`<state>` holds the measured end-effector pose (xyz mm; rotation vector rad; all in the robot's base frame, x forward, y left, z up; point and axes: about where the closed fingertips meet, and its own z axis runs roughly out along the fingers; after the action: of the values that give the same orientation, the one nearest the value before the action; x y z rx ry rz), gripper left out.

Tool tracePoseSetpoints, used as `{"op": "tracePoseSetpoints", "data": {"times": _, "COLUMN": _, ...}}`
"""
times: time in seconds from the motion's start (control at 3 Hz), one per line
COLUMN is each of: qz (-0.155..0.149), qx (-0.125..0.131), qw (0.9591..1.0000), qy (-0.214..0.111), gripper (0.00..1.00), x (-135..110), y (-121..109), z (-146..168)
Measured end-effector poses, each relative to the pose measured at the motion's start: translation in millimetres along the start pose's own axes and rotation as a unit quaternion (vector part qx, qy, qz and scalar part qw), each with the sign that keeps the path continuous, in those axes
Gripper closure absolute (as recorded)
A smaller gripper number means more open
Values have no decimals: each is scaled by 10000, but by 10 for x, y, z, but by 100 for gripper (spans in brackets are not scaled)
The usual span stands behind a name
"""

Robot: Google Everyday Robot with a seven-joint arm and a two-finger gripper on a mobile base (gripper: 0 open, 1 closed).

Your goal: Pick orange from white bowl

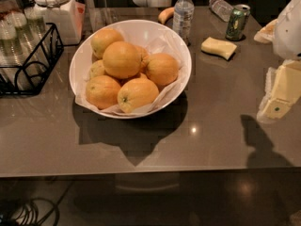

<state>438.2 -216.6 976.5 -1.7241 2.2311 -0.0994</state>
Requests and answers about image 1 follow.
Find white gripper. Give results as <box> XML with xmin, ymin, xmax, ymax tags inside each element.
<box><xmin>254</xmin><ymin>0</ymin><xmax>301</xmax><ymax>123</ymax></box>

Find green soda can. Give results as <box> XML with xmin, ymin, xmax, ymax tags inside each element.
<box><xmin>226</xmin><ymin>4</ymin><xmax>250</xmax><ymax>41</ymax></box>

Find black cables on floor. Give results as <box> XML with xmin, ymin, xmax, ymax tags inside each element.
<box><xmin>0</xmin><ymin>179</ymin><xmax>74</xmax><ymax>226</ymax></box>

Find hidden centre back orange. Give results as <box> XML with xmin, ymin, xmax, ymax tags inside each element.
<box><xmin>135</xmin><ymin>45</ymin><xmax>149</xmax><ymax>73</ymax></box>

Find banana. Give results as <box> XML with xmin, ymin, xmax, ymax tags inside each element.
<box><xmin>158</xmin><ymin>7</ymin><xmax>174</xmax><ymax>24</ymax></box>

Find drinking glass back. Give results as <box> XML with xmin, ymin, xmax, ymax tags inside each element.
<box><xmin>24</xmin><ymin>7</ymin><xmax>46</xmax><ymax>40</ymax></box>

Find yellow sponge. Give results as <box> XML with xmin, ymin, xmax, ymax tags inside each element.
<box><xmin>200</xmin><ymin>37</ymin><xmax>237</xmax><ymax>60</ymax></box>

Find white ceramic lidded jar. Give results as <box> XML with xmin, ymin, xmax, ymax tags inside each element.
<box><xmin>34</xmin><ymin>0</ymin><xmax>85</xmax><ymax>45</ymax></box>

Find white paper liner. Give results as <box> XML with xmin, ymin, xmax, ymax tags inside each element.
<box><xmin>74</xmin><ymin>25</ymin><xmax>189</xmax><ymax>117</ymax></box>

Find drinking glass front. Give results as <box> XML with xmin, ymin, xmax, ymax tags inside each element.
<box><xmin>0</xmin><ymin>20</ymin><xmax>24</xmax><ymax>66</ymax></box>

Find lying clear plastic bottle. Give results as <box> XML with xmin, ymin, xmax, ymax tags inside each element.
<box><xmin>209</xmin><ymin>0</ymin><xmax>233</xmax><ymax>23</ymax></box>

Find black wire rack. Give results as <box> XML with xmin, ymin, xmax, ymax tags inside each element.
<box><xmin>0</xmin><ymin>22</ymin><xmax>65</xmax><ymax>97</ymax></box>

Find drinking glass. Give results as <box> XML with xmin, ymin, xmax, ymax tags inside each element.
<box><xmin>24</xmin><ymin>7</ymin><xmax>46</xmax><ymax>40</ymax></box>
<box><xmin>6</xmin><ymin>12</ymin><xmax>36</xmax><ymax>50</ymax></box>
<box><xmin>0</xmin><ymin>20</ymin><xmax>24</xmax><ymax>66</ymax></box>

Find small left middle orange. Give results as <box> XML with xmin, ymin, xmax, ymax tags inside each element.
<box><xmin>89</xmin><ymin>59</ymin><xmax>105</xmax><ymax>78</ymax></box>

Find drinking glass middle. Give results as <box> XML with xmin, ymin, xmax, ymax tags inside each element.
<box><xmin>6</xmin><ymin>12</ymin><xmax>36</xmax><ymax>50</ymax></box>

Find clear plastic water bottle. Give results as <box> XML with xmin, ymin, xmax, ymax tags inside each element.
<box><xmin>172</xmin><ymin>0</ymin><xmax>195</xmax><ymax>44</ymax></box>

